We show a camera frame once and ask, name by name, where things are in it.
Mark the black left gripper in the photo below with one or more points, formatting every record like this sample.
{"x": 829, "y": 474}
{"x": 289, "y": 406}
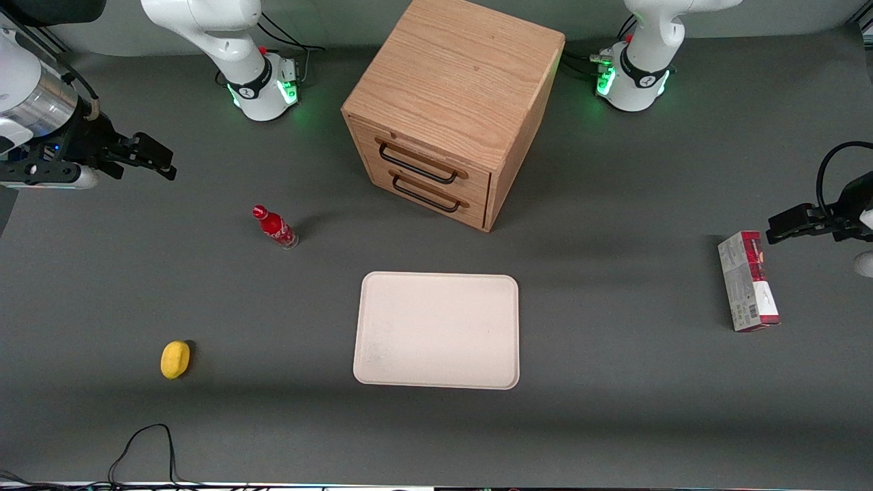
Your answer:
{"x": 848, "y": 204}

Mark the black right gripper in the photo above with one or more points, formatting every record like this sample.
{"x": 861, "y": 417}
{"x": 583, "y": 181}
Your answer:
{"x": 91, "y": 140}

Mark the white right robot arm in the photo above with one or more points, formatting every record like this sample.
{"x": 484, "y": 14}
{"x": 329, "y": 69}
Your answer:
{"x": 204, "y": 20}

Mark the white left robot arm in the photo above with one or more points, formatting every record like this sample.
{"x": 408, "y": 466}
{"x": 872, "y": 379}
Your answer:
{"x": 648, "y": 41}

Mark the wooden drawer cabinet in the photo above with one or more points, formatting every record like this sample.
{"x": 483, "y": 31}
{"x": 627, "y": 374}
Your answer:
{"x": 450, "y": 68}

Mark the grey and red carton box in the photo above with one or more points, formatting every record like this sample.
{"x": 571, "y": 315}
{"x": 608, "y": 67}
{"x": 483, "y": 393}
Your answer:
{"x": 747, "y": 286}

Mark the red soda bottle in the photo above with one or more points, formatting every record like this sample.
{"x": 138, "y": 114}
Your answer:
{"x": 274, "y": 227}

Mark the yellow lemon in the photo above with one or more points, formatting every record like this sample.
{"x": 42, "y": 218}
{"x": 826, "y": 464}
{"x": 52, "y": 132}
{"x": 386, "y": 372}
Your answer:
{"x": 174, "y": 359}

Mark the cream plastic tray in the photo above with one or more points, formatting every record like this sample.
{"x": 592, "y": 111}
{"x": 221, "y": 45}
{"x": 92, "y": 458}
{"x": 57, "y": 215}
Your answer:
{"x": 436, "y": 331}

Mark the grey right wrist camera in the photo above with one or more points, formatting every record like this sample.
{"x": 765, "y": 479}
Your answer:
{"x": 80, "y": 179}

